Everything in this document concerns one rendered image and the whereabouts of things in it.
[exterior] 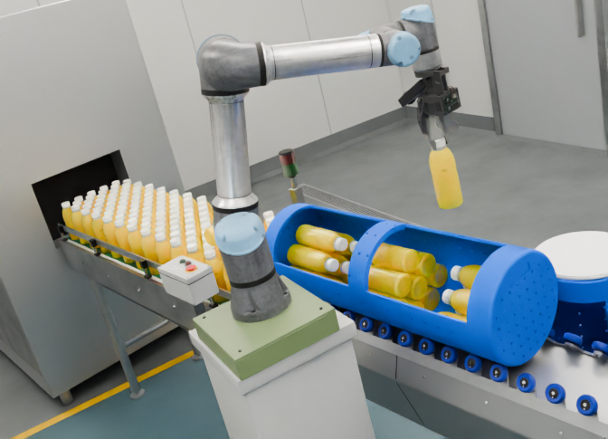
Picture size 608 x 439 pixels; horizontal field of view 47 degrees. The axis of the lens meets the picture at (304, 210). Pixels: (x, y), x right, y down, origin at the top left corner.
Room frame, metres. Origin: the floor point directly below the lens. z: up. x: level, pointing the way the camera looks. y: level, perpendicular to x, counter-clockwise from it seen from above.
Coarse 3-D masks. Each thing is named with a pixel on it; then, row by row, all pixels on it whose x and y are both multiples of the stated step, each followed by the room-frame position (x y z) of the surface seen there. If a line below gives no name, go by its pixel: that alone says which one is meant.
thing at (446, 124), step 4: (436, 116) 1.78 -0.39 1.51; (444, 116) 1.77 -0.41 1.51; (448, 116) 1.76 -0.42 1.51; (436, 120) 1.78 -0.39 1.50; (440, 120) 1.77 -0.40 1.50; (444, 120) 1.78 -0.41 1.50; (448, 120) 1.77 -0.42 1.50; (452, 120) 1.76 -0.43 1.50; (440, 124) 1.78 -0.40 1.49; (444, 124) 1.78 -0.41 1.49; (448, 124) 1.77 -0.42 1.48; (452, 124) 1.76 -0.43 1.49; (456, 124) 1.75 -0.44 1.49; (440, 128) 1.79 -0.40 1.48; (444, 128) 1.78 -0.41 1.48; (448, 128) 1.78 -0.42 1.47; (452, 128) 1.76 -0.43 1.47; (456, 128) 1.76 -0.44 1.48; (444, 132) 1.78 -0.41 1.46; (448, 132) 1.79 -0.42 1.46; (444, 136) 1.78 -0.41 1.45; (448, 136) 1.78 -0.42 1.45; (448, 140) 1.78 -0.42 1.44
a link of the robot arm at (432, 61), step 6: (426, 54) 1.72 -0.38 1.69; (432, 54) 1.72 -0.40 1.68; (438, 54) 1.73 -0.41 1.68; (420, 60) 1.73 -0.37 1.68; (426, 60) 1.72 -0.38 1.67; (432, 60) 1.72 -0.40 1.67; (438, 60) 1.73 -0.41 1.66; (414, 66) 1.74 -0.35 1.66; (420, 66) 1.73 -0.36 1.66; (426, 66) 1.72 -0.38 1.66; (432, 66) 1.72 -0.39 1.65; (438, 66) 1.73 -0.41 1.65
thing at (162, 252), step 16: (128, 192) 3.37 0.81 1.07; (144, 192) 3.35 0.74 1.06; (64, 208) 3.37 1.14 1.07; (80, 208) 3.29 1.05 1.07; (128, 208) 3.16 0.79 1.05; (208, 208) 2.85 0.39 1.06; (80, 224) 3.26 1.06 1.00; (96, 224) 3.06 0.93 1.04; (112, 224) 2.97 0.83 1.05; (80, 240) 3.27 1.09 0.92; (112, 240) 2.96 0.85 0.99; (128, 240) 2.77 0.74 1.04; (144, 240) 2.67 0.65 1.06; (160, 240) 2.58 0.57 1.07; (112, 256) 2.98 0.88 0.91; (144, 256) 2.76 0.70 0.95; (160, 256) 2.57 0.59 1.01; (176, 256) 2.47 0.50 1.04; (192, 256) 2.37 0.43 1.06
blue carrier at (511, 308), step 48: (288, 240) 2.13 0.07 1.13; (384, 240) 1.76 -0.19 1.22; (432, 240) 1.83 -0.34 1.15; (480, 240) 1.60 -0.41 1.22; (336, 288) 1.79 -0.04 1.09; (480, 288) 1.42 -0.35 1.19; (528, 288) 1.46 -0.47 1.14; (432, 336) 1.54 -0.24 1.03; (480, 336) 1.39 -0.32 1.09; (528, 336) 1.45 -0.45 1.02
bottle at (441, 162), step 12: (432, 156) 1.76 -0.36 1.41; (444, 156) 1.75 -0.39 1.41; (432, 168) 1.76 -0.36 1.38; (444, 168) 1.74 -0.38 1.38; (456, 168) 1.77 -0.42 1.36; (432, 180) 1.78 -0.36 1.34; (444, 180) 1.74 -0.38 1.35; (456, 180) 1.75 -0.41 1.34; (444, 192) 1.75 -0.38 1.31; (456, 192) 1.75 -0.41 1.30; (444, 204) 1.75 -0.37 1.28; (456, 204) 1.74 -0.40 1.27
